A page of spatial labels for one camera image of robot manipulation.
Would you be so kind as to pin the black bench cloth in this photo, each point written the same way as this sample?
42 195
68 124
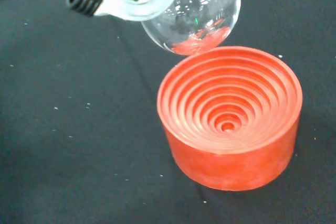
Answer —
65 129

